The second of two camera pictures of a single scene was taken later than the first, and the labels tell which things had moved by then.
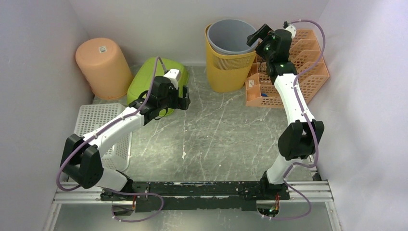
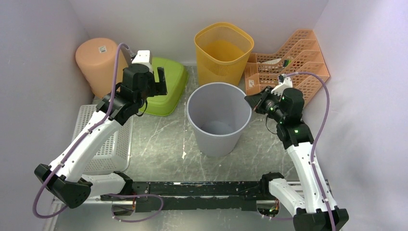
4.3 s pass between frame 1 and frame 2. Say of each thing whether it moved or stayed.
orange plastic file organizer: stayed
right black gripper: moved
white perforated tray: stayed
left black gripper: moved
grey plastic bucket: moved
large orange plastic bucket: stayed
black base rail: stayed
